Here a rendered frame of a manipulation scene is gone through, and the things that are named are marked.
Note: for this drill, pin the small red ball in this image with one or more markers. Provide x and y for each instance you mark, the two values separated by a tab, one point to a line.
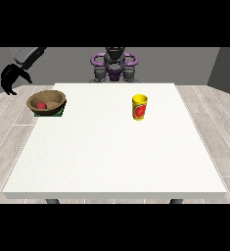
41	105

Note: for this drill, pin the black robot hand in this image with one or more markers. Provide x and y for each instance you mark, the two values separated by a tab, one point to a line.
9	77

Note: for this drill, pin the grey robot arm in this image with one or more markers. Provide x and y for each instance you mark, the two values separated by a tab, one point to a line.
28	57

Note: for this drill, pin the grey robot trunk purple rings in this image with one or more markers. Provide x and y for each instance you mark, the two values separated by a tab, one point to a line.
113	68

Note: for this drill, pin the brown wooden bowl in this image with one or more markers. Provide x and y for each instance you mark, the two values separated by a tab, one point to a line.
53	99

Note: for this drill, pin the yellow cup with melon print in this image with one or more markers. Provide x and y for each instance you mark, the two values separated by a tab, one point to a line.
139	108

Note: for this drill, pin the green square pad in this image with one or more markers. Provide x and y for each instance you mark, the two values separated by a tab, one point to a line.
59	113

